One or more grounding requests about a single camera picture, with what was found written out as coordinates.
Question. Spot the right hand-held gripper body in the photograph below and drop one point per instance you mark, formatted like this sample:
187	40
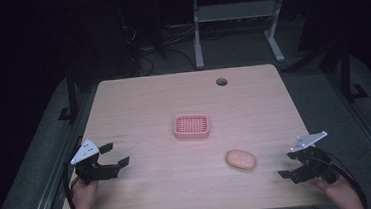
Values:
312	166

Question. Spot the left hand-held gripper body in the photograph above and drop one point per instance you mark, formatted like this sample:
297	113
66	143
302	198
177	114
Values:
93	172

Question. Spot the peach soap bar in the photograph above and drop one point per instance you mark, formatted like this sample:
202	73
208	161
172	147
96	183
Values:
241	159

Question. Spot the pink soap dish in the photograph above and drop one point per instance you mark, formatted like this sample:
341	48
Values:
191	126

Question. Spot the person's left hand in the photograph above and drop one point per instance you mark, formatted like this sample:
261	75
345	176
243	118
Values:
84	194

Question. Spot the person's right hand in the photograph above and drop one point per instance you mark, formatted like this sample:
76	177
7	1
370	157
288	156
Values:
334	188

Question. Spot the black metal stand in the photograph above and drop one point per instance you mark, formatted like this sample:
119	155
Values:
71	93
347	71

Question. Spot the aluminium rail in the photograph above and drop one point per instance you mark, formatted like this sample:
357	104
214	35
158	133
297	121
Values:
51	185
367	127

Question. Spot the white metal desk frame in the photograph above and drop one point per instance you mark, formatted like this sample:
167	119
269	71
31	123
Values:
236	12

